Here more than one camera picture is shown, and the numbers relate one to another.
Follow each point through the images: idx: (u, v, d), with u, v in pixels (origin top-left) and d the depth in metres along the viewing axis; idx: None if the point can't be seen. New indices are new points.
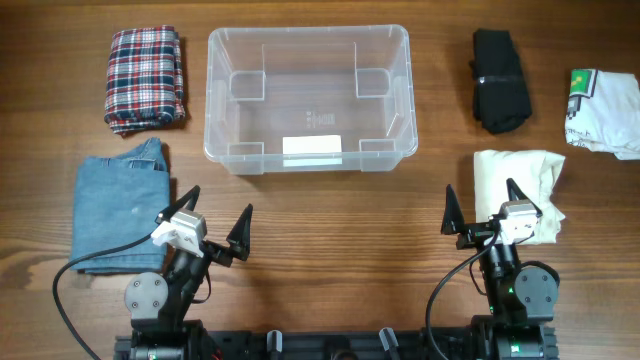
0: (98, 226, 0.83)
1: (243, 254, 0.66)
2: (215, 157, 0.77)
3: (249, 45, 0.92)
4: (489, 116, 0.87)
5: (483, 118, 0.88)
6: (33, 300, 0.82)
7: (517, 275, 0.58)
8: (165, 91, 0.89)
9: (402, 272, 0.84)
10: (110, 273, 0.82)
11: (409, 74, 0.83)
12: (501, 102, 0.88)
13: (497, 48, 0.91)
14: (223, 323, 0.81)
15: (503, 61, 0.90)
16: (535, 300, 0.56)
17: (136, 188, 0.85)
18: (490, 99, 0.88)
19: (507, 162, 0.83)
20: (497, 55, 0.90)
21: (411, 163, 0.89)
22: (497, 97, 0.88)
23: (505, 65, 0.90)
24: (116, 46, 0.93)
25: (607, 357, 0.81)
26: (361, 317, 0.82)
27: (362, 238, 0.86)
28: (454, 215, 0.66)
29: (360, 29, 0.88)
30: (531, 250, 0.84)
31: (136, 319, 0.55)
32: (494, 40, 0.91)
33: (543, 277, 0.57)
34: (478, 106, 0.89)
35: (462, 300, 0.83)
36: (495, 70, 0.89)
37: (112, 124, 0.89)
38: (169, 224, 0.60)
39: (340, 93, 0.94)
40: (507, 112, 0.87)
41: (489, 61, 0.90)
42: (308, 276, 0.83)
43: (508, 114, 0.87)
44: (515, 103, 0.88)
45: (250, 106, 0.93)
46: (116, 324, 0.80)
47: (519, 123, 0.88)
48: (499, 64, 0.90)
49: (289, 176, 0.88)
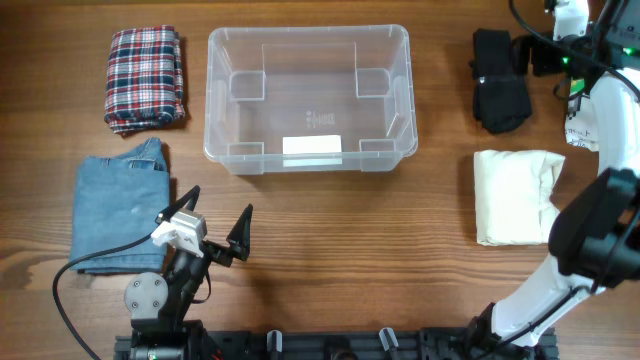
0: (98, 226, 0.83)
1: (243, 255, 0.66)
2: (215, 157, 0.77)
3: (249, 45, 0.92)
4: (488, 115, 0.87)
5: (483, 118, 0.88)
6: (33, 299, 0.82)
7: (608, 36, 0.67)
8: (165, 91, 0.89)
9: (403, 271, 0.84)
10: (110, 273, 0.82)
11: (409, 74, 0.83)
12: (501, 102, 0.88)
13: (497, 47, 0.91)
14: (223, 323, 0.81)
15: (503, 60, 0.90)
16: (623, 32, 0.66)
17: (136, 188, 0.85)
18: (489, 99, 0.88)
19: (506, 163, 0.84)
20: (497, 55, 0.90)
21: (411, 163, 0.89)
22: (496, 98, 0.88)
23: (505, 64, 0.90)
24: (116, 46, 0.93)
25: (606, 357, 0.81)
26: (361, 317, 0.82)
27: (362, 238, 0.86)
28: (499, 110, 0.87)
29: (360, 29, 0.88)
30: (531, 250, 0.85)
31: (135, 319, 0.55)
32: (495, 39, 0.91)
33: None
34: (478, 106, 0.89)
35: (462, 300, 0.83)
36: (495, 70, 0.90)
37: (112, 124, 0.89)
38: (169, 224, 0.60)
39: (340, 93, 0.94)
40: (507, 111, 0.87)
41: (488, 62, 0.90)
42: (307, 276, 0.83)
43: (508, 114, 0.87)
44: (515, 103, 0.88)
45: (250, 106, 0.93)
46: (116, 324, 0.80)
47: (519, 123, 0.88)
48: (498, 63, 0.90)
49: (290, 176, 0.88)
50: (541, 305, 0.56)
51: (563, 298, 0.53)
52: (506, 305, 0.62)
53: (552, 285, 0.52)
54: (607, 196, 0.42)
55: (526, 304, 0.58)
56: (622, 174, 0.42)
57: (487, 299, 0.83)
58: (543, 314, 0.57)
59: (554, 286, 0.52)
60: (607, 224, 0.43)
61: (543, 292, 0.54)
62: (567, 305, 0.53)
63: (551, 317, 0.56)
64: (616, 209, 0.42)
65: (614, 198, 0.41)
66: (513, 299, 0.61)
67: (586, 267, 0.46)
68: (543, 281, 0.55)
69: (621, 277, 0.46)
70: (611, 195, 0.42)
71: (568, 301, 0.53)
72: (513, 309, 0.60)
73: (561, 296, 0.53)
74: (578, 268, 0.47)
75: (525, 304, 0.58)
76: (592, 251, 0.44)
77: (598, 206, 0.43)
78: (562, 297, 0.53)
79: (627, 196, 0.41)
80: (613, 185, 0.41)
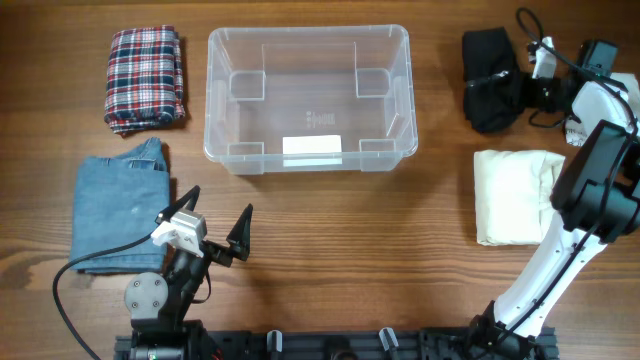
0: (98, 227, 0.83)
1: (243, 254, 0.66)
2: (215, 157, 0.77)
3: (249, 45, 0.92)
4: (475, 113, 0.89)
5: (471, 117, 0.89)
6: (33, 300, 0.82)
7: (595, 62, 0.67)
8: (165, 91, 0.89)
9: (403, 271, 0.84)
10: (111, 273, 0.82)
11: (409, 74, 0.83)
12: (488, 102, 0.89)
13: (486, 45, 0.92)
14: (223, 323, 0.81)
15: (492, 60, 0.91)
16: (594, 67, 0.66)
17: (136, 188, 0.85)
18: (476, 100, 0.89)
19: (506, 162, 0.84)
20: (484, 52, 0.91)
21: (411, 163, 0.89)
22: (483, 100, 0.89)
23: (496, 62, 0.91)
24: (116, 46, 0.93)
25: (607, 357, 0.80)
26: (361, 317, 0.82)
27: (362, 237, 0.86)
28: (484, 116, 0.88)
29: (360, 29, 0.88)
30: (531, 250, 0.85)
31: (135, 319, 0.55)
32: (485, 37, 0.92)
33: (602, 43, 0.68)
34: (467, 105, 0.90)
35: (462, 300, 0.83)
36: (485, 70, 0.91)
37: (112, 124, 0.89)
38: (169, 224, 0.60)
39: (339, 93, 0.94)
40: (493, 111, 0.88)
41: (478, 62, 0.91)
42: (307, 276, 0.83)
43: (494, 113, 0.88)
44: (502, 103, 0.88)
45: (250, 106, 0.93)
46: (116, 324, 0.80)
47: (507, 122, 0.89)
48: (487, 62, 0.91)
49: (290, 176, 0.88)
50: (545, 277, 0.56)
51: (565, 262, 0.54)
52: (509, 292, 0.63)
53: (555, 247, 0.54)
54: (599, 140, 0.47)
55: (529, 279, 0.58)
56: (612, 124, 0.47)
57: (487, 299, 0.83)
58: (547, 288, 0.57)
59: (557, 248, 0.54)
60: (599, 167, 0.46)
61: (546, 259, 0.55)
62: (569, 270, 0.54)
63: (555, 290, 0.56)
64: (606, 153, 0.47)
65: (604, 143, 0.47)
66: (518, 280, 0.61)
67: (583, 219, 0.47)
68: (545, 247, 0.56)
69: (617, 229, 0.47)
70: (601, 140, 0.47)
71: (571, 265, 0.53)
72: (517, 289, 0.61)
73: (564, 259, 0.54)
74: (576, 221, 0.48)
75: (529, 279, 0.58)
76: (587, 197, 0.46)
77: (592, 150, 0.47)
78: (565, 260, 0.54)
79: (615, 142, 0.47)
80: (604, 132, 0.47)
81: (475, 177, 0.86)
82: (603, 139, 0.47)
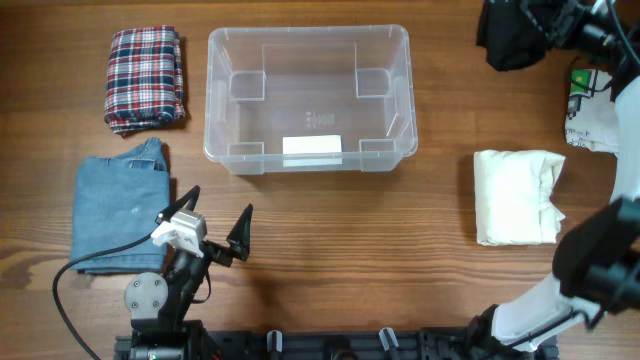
0: (98, 226, 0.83)
1: (243, 254, 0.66)
2: (215, 157, 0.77)
3: (249, 45, 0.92)
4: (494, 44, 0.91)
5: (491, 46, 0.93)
6: (33, 300, 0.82)
7: None
8: (165, 91, 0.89)
9: (403, 271, 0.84)
10: (110, 273, 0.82)
11: (409, 74, 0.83)
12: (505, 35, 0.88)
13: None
14: (223, 323, 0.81)
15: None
16: None
17: (136, 188, 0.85)
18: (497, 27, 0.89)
19: (506, 163, 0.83)
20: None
21: (412, 163, 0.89)
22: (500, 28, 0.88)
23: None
24: (116, 46, 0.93)
25: (607, 357, 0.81)
26: (361, 317, 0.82)
27: (362, 238, 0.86)
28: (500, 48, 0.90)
29: (360, 29, 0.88)
30: (531, 250, 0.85)
31: (135, 319, 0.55)
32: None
33: None
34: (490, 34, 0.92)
35: (462, 300, 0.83)
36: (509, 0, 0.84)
37: (112, 124, 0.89)
38: (169, 224, 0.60)
39: (339, 93, 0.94)
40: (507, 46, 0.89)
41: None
42: (308, 276, 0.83)
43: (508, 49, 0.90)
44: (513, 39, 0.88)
45: (250, 106, 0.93)
46: (116, 324, 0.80)
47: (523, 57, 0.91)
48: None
49: (290, 176, 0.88)
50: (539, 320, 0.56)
51: (560, 318, 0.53)
52: (509, 311, 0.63)
53: (553, 304, 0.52)
54: (612, 226, 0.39)
55: (525, 315, 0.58)
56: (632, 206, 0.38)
57: (487, 299, 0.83)
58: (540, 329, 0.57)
59: (555, 306, 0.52)
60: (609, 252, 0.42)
61: (544, 307, 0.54)
62: (563, 324, 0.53)
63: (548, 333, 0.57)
64: (620, 236, 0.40)
65: (620, 228, 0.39)
66: (516, 307, 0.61)
67: (589, 292, 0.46)
68: (545, 295, 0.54)
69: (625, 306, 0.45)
70: (613, 226, 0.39)
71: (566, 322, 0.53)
72: (514, 318, 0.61)
73: (558, 315, 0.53)
74: (581, 291, 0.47)
75: (524, 316, 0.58)
76: (593, 280, 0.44)
77: (604, 233, 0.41)
78: (561, 317, 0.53)
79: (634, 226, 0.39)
80: (619, 219, 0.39)
81: (475, 177, 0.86)
82: (617, 224, 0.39)
